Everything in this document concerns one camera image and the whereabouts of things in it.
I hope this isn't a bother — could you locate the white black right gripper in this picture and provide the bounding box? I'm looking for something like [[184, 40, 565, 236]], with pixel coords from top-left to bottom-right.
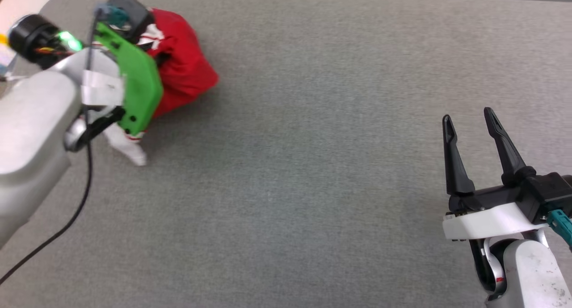
[[442, 107, 548, 242]]

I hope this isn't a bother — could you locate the grey fabric padded surface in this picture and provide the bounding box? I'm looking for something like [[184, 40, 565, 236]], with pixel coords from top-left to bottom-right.
[[0, 0, 572, 308]]

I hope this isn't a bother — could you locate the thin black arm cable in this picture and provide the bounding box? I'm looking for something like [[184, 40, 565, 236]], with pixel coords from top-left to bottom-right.
[[0, 13, 101, 285]]

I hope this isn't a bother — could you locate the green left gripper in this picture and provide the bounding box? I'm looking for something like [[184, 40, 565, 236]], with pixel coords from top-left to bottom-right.
[[94, 22, 164, 137]]

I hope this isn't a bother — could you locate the teal camera cable plug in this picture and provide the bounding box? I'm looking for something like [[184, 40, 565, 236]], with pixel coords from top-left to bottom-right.
[[546, 210, 572, 247], [96, 4, 131, 28]]

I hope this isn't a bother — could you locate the red garment with white trim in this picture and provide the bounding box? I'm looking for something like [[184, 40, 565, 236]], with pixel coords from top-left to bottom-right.
[[105, 8, 220, 167]]

